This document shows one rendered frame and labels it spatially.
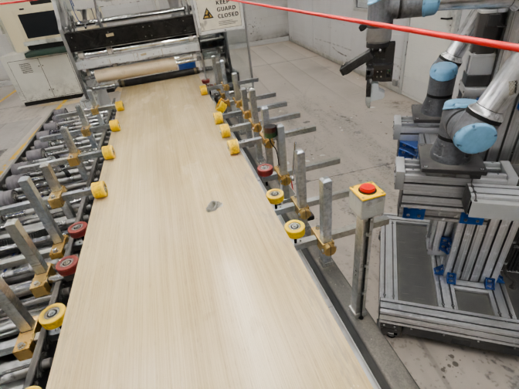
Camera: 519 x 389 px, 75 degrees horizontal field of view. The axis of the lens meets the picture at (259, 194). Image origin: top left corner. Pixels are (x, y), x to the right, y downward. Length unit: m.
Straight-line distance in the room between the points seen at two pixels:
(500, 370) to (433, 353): 0.29
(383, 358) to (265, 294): 0.42
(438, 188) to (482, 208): 0.18
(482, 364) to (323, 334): 1.29
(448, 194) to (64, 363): 1.46
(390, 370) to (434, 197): 0.73
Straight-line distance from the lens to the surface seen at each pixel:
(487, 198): 1.50
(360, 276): 1.13
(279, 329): 1.01
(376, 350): 1.23
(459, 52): 2.03
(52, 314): 1.31
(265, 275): 1.15
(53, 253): 1.71
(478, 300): 2.14
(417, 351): 2.11
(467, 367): 2.14
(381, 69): 1.19
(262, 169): 1.71
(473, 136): 1.31
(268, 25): 10.47
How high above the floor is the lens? 1.74
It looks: 33 degrees down
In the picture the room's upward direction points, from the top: 8 degrees counter-clockwise
